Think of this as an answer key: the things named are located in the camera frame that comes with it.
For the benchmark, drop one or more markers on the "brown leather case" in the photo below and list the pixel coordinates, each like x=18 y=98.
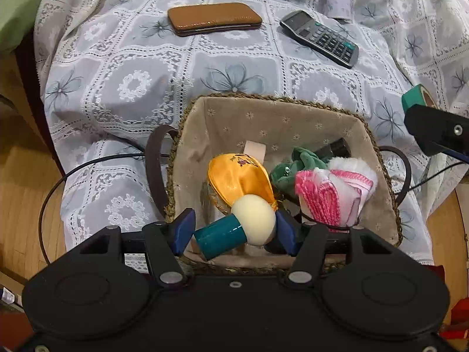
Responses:
x=212 y=16

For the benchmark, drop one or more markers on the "red fabric item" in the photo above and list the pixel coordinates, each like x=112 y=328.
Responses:
x=458 y=315

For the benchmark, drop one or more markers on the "green plush toy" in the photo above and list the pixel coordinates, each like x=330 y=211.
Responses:
x=285 y=176

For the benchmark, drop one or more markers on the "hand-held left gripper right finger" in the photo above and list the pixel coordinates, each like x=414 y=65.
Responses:
x=287 y=233

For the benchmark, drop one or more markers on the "woven basket with fabric lining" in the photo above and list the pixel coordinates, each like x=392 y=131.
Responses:
x=274 y=124

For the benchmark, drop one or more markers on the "floral lace tablecloth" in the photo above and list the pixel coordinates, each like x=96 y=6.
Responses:
x=128 y=80

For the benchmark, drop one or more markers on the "green pillow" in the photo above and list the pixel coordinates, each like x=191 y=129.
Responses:
x=18 y=7

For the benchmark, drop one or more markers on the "beige tape roll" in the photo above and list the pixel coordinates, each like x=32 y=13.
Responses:
x=254 y=150

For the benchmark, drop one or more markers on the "green tape roll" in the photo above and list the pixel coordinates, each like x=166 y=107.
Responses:
x=412 y=97

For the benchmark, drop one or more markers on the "black makeup brush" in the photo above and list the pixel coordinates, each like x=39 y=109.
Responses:
x=335 y=147

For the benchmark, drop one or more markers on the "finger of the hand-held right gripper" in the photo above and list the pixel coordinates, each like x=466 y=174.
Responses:
x=436 y=128

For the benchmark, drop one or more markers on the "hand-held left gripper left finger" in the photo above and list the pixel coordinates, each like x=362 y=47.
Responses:
x=185 y=229

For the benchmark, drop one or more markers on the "grey calculator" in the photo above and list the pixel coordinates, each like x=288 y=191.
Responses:
x=318 y=36

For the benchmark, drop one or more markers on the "pink and white cloth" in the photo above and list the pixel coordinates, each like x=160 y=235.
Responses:
x=322 y=198

